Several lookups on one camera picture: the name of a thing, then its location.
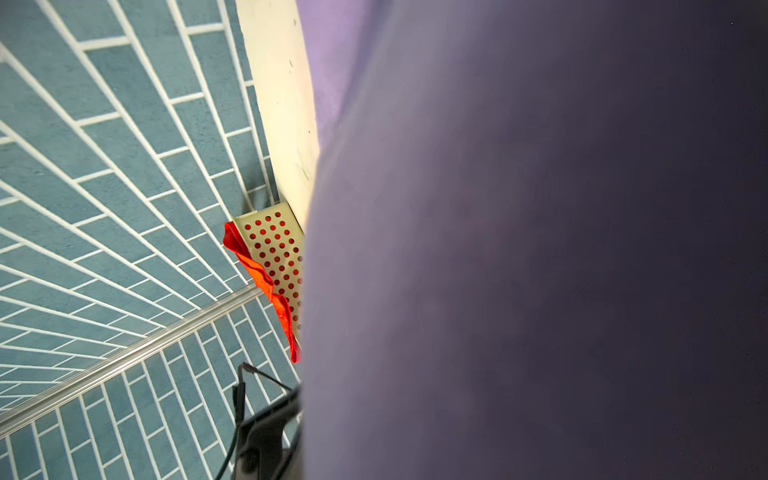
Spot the pale green plastic basket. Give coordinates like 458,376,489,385
233,202,305,345

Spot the purple t shirt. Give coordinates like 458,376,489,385
300,1,767,479

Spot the red t shirt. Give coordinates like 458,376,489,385
223,221,301,364

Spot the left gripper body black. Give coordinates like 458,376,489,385
231,387,302,480

